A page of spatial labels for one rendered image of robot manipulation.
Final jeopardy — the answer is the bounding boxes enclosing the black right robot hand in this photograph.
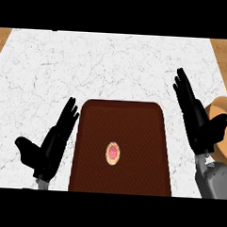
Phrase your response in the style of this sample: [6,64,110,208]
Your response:
[169,67,227,157]

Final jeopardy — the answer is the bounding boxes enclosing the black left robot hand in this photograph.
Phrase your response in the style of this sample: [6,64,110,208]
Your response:
[12,93,81,185]

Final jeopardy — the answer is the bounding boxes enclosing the tan orange pot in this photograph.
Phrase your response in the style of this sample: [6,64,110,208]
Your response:
[202,95,227,167]

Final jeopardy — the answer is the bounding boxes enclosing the pink frosted cupcake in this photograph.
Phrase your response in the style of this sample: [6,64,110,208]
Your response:
[105,140,122,167]

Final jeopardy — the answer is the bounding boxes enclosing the dark brown tray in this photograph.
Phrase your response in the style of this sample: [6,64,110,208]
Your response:
[67,97,177,198]

